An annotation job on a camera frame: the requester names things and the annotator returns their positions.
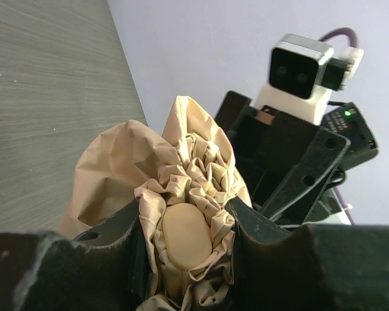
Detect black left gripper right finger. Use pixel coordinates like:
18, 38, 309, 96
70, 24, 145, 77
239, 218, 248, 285
226, 198, 389, 310

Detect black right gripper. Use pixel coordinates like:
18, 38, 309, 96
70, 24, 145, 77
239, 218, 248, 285
215, 91, 350, 227

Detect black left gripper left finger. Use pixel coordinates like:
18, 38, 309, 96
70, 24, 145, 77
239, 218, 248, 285
0, 201, 149, 310

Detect cream folding umbrella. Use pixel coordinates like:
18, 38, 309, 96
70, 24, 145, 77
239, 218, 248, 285
57, 96, 251, 310

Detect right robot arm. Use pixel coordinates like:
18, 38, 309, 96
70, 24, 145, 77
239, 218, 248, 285
215, 91, 379, 229

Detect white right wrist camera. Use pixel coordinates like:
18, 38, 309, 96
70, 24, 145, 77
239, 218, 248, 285
251, 27, 364, 125

